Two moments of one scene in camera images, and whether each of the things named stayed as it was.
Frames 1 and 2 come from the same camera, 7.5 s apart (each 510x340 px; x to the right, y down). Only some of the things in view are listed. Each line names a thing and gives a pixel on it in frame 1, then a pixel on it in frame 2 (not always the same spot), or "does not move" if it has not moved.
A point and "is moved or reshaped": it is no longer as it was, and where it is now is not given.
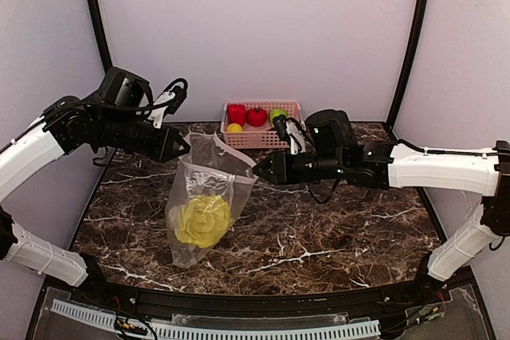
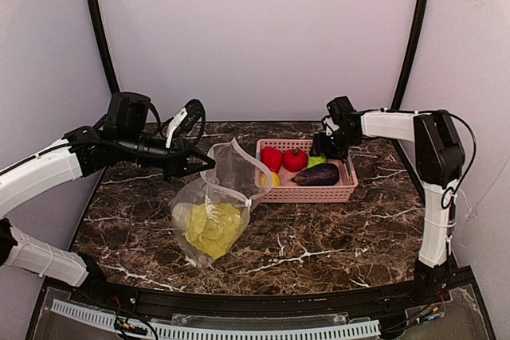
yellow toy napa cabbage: x=202 y=220 is moved or reshaped
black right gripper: x=281 y=167 to x=324 y=146
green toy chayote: x=275 y=112 is moved or reshaped
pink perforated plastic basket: x=260 y=137 to x=289 y=191
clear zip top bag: x=211 y=185 is moved or reshaped
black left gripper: x=162 y=142 to x=171 y=162
